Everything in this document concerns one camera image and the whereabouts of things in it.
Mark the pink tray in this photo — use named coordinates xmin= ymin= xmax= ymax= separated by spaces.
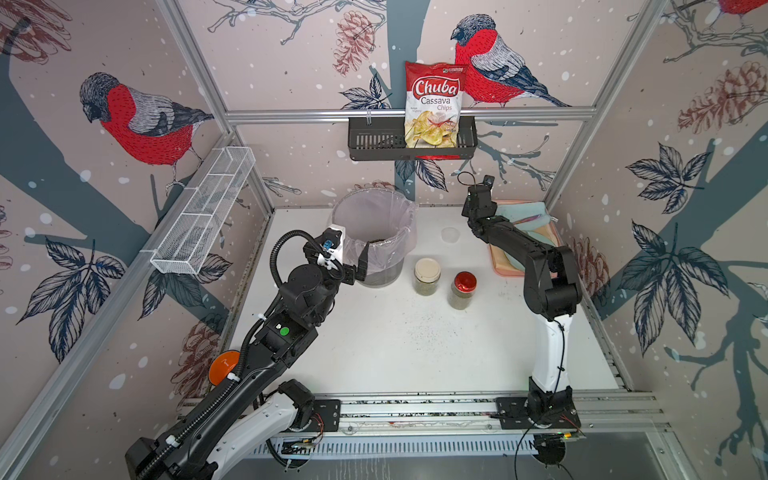
xmin=489 ymin=200 xmax=562 ymax=277

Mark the metal mesh trash bin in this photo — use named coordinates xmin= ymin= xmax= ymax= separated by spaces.
xmin=331 ymin=187 xmax=416 ymax=289

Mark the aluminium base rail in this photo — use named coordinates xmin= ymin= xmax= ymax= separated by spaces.
xmin=179 ymin=391 xmax=661 ymax=439

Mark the teal cloth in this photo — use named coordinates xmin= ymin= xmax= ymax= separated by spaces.
xmin=497 ymin=202 xmax=560 ymax=246

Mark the jar with beige lid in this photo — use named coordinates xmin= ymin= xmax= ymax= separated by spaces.
xmin=413 ymin=257 xmax=442 ymax=296

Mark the orange funnel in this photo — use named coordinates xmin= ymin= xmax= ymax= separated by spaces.
xmin=208 ymin=350 xmax=240 ymax=386

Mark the jar with red lid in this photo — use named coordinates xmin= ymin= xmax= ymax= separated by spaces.
xmin=448 ymin=271 xmax=477 ymax=310

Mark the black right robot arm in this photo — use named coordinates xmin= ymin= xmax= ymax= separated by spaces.
xmin=462 ymin=175 xmax=582 ymax=428

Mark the black wall basket shelf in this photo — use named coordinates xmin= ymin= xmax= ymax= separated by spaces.
xmin=347 ymin=116 xmax=478 ymax=161

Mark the clear plastic jar lid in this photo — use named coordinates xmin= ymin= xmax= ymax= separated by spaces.
xmin=441 ymin=227 xmax=461 ymax=244

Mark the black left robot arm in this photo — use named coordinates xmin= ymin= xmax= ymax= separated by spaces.
xmin=125 ymin=225 xmax=367 ymax=479

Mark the Chuba cassava chips bag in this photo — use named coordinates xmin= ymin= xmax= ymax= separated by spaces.
xmin=404 ymin=62 xmax=466 ymax=149

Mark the light green floral plate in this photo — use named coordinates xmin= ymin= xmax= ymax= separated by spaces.
xmin=505 ymin=231 xmax=560 ymax=272

